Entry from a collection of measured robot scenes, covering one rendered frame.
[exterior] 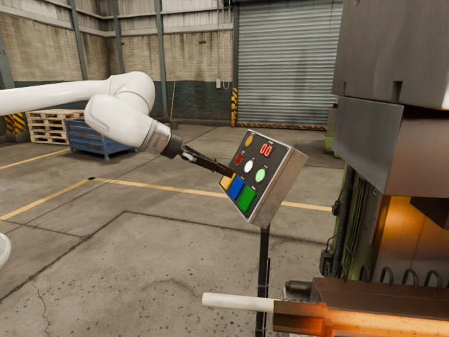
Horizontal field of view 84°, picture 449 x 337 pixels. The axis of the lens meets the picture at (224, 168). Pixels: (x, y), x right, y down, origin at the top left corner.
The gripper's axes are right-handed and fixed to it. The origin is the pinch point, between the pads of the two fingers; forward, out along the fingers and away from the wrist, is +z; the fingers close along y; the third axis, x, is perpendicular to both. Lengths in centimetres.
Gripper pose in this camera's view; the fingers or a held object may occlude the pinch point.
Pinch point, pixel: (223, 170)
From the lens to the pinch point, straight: 79.4
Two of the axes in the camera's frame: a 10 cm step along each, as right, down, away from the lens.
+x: 4.8, -8.7, -1.3
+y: 3.1, 3.1, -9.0
